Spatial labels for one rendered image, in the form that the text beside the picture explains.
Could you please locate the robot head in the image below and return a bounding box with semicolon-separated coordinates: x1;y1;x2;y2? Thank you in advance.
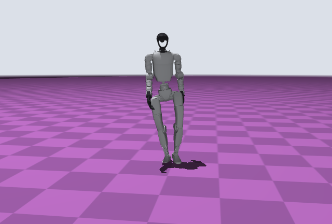
157;33;169;53

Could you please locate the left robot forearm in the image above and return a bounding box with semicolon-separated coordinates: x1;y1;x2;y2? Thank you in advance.
177;77;185;93

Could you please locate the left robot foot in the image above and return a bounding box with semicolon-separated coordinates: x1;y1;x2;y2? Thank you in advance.
172;153;182;164

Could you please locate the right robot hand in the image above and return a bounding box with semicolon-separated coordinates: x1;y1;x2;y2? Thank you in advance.
146;91;154;110

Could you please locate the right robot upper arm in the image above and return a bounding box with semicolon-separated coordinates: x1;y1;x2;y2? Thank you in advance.
145;54;154;80

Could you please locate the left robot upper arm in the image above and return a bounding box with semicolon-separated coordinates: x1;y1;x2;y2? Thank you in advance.
173;53;184;79

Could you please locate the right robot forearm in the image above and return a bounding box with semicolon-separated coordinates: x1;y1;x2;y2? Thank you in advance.
145;76;153;96

